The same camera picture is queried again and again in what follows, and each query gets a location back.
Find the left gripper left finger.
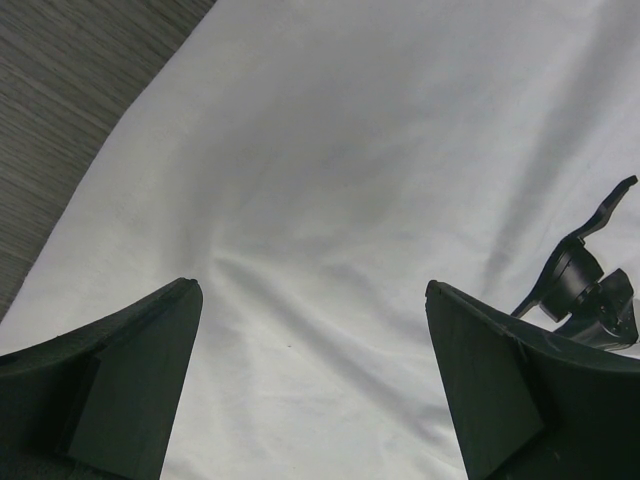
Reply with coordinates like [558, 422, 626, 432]
[1, 278, 202, 479]

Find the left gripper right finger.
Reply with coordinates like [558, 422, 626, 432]
[425, 280, 639, 479]

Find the white t-shirt with robot print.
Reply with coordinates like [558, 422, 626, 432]
[1, 1, 639, 479]

